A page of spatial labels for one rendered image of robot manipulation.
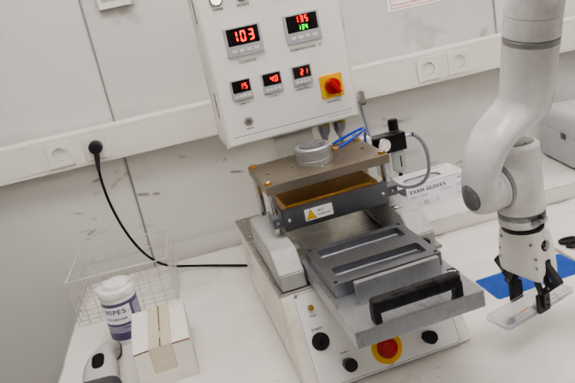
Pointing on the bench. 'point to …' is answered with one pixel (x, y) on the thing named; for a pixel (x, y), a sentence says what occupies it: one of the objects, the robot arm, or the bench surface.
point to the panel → (411, 340)
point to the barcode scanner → (103, 364)
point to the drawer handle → (418, 291)
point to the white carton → (445, 180)
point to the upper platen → (323, 189)
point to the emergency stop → (388, 348)
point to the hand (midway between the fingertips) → (529, 297)
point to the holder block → (367, 256)
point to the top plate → (317, 163)
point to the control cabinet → (272, 47)
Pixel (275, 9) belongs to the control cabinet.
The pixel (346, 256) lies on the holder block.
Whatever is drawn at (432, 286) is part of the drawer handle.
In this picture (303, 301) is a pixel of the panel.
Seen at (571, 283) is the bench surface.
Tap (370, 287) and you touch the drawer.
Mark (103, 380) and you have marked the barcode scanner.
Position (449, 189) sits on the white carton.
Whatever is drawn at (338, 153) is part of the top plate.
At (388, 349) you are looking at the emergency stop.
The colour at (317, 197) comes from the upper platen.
